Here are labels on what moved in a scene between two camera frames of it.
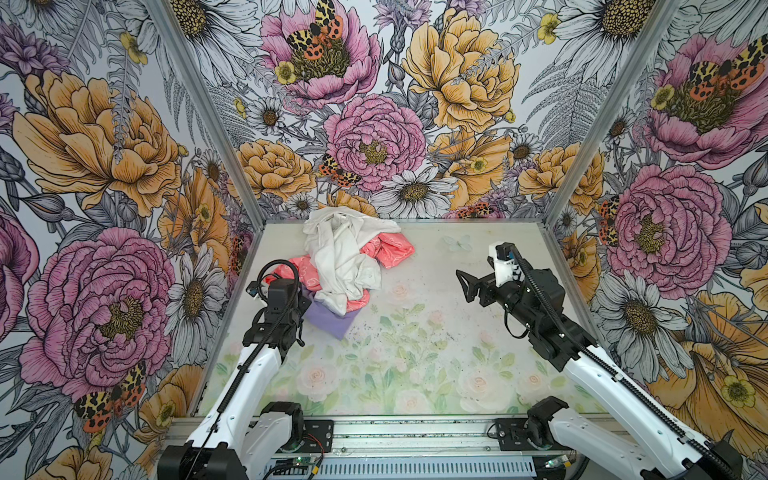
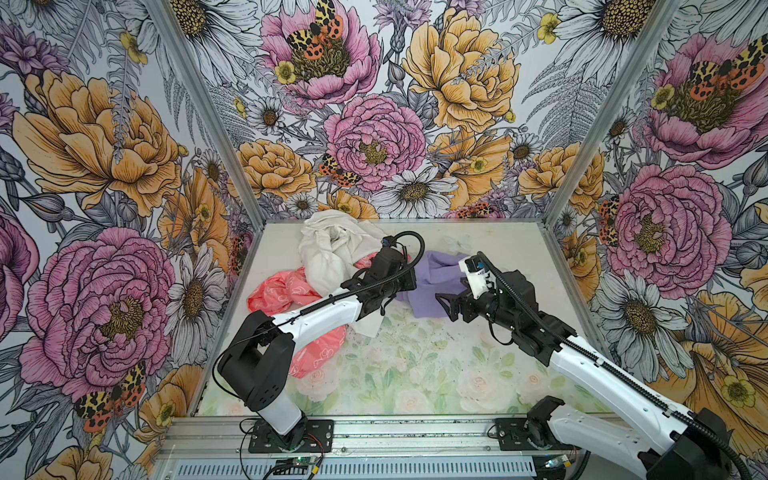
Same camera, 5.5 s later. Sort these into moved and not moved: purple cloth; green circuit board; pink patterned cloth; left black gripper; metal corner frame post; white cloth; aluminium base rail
Moved: left black gripper; purple cloth; pink patterned cloth; white cloth
Not moved: aluminium base rail; metal corner frame post; green circuit board
